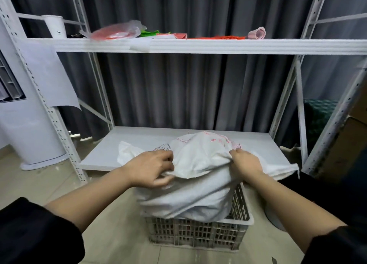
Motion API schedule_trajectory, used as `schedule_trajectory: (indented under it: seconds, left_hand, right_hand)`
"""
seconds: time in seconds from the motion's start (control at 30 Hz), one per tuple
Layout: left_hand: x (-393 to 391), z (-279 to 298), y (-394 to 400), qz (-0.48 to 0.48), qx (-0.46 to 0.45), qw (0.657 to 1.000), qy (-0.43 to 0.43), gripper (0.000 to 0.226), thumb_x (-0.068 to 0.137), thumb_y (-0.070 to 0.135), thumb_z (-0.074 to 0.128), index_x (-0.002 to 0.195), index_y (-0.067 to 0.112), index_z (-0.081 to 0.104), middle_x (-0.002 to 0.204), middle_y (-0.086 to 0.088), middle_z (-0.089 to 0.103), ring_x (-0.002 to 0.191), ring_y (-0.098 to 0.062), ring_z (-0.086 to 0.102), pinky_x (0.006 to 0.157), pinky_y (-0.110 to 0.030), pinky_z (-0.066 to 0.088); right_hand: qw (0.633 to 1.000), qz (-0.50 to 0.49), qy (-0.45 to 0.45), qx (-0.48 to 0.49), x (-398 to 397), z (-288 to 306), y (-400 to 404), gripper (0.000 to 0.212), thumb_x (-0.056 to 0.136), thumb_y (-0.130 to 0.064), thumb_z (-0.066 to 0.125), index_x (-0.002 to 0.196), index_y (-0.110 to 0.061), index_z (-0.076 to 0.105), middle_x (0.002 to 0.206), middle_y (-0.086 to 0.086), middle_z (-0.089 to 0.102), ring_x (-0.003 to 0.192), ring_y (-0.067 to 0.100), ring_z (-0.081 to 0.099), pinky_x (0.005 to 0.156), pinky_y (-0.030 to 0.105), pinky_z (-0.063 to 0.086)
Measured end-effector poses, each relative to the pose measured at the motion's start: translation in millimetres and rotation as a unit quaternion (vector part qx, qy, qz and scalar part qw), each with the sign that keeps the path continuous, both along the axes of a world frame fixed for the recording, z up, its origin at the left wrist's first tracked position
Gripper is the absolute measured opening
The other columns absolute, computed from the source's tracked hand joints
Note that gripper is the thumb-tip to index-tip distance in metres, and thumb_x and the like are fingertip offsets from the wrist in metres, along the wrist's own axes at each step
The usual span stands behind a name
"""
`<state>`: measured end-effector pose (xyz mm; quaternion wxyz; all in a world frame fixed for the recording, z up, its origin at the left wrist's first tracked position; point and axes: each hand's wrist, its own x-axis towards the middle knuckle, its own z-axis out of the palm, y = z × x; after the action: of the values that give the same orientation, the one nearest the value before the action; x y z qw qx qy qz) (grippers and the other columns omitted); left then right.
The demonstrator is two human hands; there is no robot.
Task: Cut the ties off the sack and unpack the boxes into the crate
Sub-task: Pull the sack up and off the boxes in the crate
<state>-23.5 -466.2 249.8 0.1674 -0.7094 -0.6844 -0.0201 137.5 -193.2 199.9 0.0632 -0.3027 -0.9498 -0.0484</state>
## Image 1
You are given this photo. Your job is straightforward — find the person's left forearm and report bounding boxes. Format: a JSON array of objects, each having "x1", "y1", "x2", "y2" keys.
[{"x1": 44, "y1": 166, "x2": 135, "y2": 233}]

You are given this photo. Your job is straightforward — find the white metal shelf rack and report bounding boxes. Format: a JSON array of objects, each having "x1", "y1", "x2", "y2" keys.
[{"x1": 0, "y1": 0, "x2": 367, "y2": 184}]

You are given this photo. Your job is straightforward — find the person's right hand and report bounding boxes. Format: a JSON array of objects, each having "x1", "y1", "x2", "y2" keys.
[{"x1": 228, "y1": 148, "x2": 264, "y2": 184}]

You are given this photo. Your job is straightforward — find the white tape strip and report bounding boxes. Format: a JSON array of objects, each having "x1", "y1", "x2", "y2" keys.
[{"x1": 129, "y1": 39, "x2": 154, "y2": 53}]

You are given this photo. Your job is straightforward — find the white cylindrical appliance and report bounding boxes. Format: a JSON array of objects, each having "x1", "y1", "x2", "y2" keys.
[{"x1": 0, "y1": 23, "x2": 69, "y2": 171}]

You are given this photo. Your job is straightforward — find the person's left hand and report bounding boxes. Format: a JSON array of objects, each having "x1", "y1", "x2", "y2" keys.
[{"x1": 122, "y1": 149, "x2": 175, "y2": 189}]

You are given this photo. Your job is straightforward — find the large blue-printed cardboard box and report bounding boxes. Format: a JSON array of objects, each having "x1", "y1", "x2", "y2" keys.
[{"x1": 315, "y1": 116, "x2": 367, "y2": 184}]

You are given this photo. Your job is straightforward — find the pink roll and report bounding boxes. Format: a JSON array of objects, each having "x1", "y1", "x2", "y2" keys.
[{"x1": 248, "y1": 27, "x2": 266, "y2": 40}]

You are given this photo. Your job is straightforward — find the white woven sack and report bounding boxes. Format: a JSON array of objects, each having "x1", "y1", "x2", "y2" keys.
[{"x1": 117, "y1": 131, "x2": 300, "y2": 223}]

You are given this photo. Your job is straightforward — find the grey curtain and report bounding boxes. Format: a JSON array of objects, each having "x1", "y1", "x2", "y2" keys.
[{"x1": 5, "y1": 0, "x2": 367, "y2": 147}]

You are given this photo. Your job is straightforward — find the green mesh bundle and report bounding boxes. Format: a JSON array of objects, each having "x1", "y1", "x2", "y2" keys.
[{"x1": 304, "y1": 99, "x2": 339, "y2": 150}]

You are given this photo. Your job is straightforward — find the white paper sheet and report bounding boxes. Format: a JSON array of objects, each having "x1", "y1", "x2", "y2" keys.
[{"x1": 17, "y1": 39, "x2": 82, "y2": 111}]

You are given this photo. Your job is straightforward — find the pile of red ties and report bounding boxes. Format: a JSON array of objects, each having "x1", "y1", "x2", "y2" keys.
[{"x1": 198, "y1": 35, "x2": 247, "y2": 40}]

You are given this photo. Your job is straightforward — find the person's right forearm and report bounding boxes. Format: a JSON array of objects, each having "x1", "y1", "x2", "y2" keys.
[{"x1": 244, "y1": 172, "x2": 348, "y2": 254}]

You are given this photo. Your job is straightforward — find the grey trash bin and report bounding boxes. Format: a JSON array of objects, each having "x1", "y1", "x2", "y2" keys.
[{"x1": 263, "y1": 203, "x2": 287, "y2": 233}]

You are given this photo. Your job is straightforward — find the person's black right sleeve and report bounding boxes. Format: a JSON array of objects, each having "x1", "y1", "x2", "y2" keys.
[{"x1": 301, "y1": 224, "x2": 367, "y2": 264}]

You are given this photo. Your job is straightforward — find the person's black left sleeve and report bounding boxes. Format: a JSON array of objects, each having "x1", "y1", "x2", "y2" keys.
[{"x1": 0, "y1": 197, "x2": 86, "y2": 264}]

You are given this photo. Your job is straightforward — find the white plastic slotted basket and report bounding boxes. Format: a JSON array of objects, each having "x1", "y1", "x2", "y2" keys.
[{"x1": 143, "y1": 182, "x2": 255, "y2": 251}]

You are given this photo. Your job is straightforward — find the person's black sleeve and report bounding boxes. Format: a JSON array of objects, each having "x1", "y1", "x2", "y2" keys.
[
  {"x1": 301, "y1": 224, "x2": 367, "y2": 264},
  {"x1": 0, "y1": 197, "x2": 86, "y2": 264}
]

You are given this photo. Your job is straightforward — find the white paper cup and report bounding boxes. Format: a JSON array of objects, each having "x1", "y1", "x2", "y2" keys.
[{"x1": 41, "y1": 14, "x2": 67, "y2": 40}]

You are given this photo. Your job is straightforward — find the clear plastic bag red contents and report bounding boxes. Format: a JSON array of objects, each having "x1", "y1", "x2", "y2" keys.
[{"x1": 80, "y1": 20, "x2": 147, "y2": 41}]

